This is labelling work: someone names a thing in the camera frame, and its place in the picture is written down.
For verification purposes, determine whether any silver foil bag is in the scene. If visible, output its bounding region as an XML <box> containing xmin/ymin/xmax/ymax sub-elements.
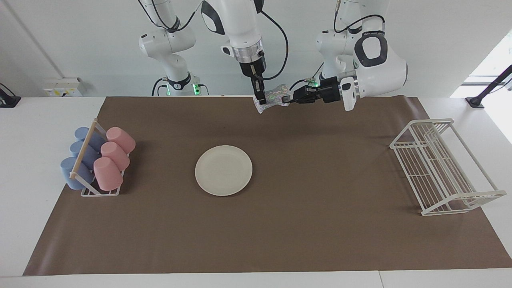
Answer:
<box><xmin>254</xmin><ymin>84</ymin><xmax>290</xmax><ymax>115</ymax></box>

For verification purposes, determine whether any cream round plate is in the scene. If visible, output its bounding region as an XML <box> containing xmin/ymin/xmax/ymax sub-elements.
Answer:
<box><xmin>195</xmin><ymin>145</ymin><xmax>253</xmax><ymax>197</ymax></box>

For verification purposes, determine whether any brown table mat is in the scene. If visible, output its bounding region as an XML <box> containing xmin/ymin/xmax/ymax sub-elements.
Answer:
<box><xmin>23</xmin><ymin>96</ymin><xmax>512</xmax><ymax>276</ymax></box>

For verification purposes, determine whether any pink plastic cup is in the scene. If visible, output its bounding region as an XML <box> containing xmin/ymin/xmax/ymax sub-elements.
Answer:
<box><xmin>106</xmin><ymin>127</ymin><xmax>136</xmax><ymax>154</ymax></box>
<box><xmin>93</xmin><ymin>157</ymin><xmax>124</xmax><ymax>192</ymax></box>
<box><xmin>100</xmin><ymin>142</ymin><xmax>131</xmax><ymax>172</ymax></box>

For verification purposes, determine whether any black angled stand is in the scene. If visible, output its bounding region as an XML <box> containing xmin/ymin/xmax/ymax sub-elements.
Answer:
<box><xmin>465</xmin><ymin>65</ymin><xmax>512</xmax><ymax>109</ymax></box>

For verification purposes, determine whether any blue plastic cup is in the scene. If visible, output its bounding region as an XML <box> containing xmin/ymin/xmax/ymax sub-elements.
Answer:
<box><xmin>74</xmin><ymin>127</ymin><xmax>107</xmax><ymax>151</ymax></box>
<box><xmin>70</xmin><ymin>141</ymin><xmax>101</xmax><ymax>169</ymax></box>
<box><xmin>60</xmin><ymin>157</ymin><xmax>95</xmax><ymax>190</ymax></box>

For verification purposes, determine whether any white cup holder rack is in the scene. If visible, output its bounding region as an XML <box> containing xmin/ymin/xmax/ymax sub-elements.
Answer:
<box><xmin>69</xmin><ymin>118</ymin><xmax>131</xmax><ymax>198</ymax></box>

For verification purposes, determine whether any black table clamp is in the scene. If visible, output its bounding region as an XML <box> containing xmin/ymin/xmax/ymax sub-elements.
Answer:
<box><xmin>0</xmin><ymin>83</ymin><xmax>22</xmax><ymax>109</ymax></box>

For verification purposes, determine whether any black left base cable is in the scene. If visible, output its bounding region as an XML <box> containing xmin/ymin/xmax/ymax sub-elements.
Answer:
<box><xmin>286</xmin><ymin>60</ymin><xmax>325</xmax><ymax>96</ymax></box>

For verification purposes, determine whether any black base cable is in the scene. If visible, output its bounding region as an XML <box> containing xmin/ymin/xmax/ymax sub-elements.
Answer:
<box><xmin>151</xmin><ymin>77</ymin><xmax>169</xmax><ymax>97</ymax></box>
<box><xmin>286</xmin><ymin>60</ymin><xmax>325</xmax><ymax>96</ymax></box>

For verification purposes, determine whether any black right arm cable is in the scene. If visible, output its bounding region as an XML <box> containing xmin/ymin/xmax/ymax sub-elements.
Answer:
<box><xmin>259</xmin><ymin>9</ymin><xmax>290</xmax><ymax>81</ymax></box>

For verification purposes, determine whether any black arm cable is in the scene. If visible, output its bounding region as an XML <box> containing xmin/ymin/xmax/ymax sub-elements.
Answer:
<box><xmin>334</xmin><ymin>0</ymin><xmax>387</xmax><ymax>35</ymax></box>
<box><xmin>259</xmin><ymin>9</ymin><xmax>290</xmax><ymax>81</ymax></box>

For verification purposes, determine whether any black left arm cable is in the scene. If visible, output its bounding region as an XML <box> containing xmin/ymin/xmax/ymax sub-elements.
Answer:
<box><xmin>334</xmin><ymin>0</ymin><xmax>387</xmax><ymax>35</ymax></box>

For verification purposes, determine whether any black right base cable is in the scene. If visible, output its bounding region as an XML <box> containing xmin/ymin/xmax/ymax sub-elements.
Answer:
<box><xmin>151</xmin><ymin>77</ymin><xmax>169</xmax><ymax>97</ymax></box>

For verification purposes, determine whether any white wire dish rack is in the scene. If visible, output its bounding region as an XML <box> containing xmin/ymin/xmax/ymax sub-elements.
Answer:
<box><xmin>390</xmin><ymin>118</ymin><xmax>507</xmax><ymax>217</ymax></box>

